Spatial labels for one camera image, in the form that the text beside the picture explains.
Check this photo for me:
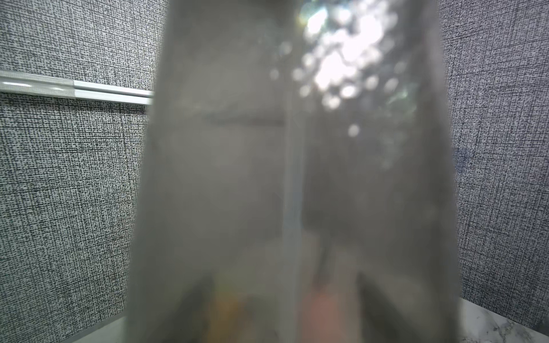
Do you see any clear grey spray bottle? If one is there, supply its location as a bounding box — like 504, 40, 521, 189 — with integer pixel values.
125, 1, 460, 342

